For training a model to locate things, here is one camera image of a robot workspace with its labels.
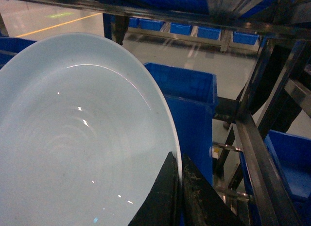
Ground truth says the blue bin behind target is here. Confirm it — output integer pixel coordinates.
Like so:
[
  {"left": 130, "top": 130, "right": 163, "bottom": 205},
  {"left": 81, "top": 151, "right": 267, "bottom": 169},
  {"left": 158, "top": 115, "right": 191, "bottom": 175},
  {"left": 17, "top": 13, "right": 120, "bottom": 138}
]
[{"left": 144, "top": 62, "right": 218, "bottom": 108}]

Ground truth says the light blue oval tray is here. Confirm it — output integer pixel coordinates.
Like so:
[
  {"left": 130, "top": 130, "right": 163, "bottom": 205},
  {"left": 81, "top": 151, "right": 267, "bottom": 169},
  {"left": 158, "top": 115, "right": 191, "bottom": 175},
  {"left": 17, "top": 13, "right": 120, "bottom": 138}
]
[{"left": 0, "top": 33, "right": 182, "bottom": 226}]

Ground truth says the blue bin lower right rack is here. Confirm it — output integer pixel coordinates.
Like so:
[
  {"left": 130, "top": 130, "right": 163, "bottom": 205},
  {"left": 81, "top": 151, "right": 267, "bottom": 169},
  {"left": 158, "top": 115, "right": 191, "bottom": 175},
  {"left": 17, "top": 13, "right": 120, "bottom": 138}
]
[{"left": 239, "top": 129, "right": 311, "bottom": 226}]

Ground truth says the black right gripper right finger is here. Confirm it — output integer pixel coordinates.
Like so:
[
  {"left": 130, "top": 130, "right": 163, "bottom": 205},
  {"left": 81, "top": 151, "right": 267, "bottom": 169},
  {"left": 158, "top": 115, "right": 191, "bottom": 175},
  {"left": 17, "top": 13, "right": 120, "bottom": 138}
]
[{"left": 182, "top": 154, "right": 244, "bottom": 226}]

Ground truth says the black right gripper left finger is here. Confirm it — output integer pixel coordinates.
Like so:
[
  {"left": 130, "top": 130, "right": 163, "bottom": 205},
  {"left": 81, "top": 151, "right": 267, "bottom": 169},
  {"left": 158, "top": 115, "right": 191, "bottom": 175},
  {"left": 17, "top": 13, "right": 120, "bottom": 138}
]
[{"left": 129, "top": 152, "right": 180, "bottom": 226}]

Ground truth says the steel wheeled shelf cart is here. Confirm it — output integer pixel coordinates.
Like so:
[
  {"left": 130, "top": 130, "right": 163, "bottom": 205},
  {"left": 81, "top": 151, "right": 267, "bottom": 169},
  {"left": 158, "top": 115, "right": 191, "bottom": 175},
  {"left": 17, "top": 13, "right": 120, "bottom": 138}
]
[{"left": 0, "top": 0, "right": 311, "bottom": 42}]

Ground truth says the blue bin holding tray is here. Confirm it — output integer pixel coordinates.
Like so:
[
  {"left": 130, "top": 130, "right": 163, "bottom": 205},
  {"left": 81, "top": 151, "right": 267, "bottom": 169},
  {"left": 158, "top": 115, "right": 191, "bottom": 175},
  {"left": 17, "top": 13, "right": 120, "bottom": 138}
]
[{"left": 165, "top": 95, "right": 218, "bottom": 185}]

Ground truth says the steel shelf rack right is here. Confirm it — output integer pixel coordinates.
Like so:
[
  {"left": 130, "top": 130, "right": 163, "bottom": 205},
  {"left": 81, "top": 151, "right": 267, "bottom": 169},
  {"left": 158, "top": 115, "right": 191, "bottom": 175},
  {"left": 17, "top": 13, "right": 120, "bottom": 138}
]
[{"left": 208, "top": 0, "right": 311, "bottom": 226}]

